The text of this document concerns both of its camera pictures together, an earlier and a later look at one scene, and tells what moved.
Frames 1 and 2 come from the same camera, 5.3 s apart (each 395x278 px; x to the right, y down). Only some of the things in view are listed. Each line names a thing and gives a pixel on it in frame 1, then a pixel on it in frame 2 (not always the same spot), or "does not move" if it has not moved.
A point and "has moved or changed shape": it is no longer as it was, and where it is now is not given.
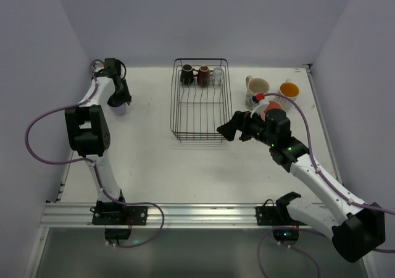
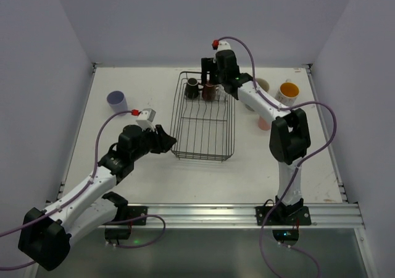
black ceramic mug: x=188 y=73 -> x=192 y=88
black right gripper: x=239 y=125 -> x=208 y=63
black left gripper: x=120 y=96 -> x=158 y=139
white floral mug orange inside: x=290 y=89 does not move
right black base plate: x=274 y=215 does not move
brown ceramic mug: x=203 y=76 has moved or changed shape
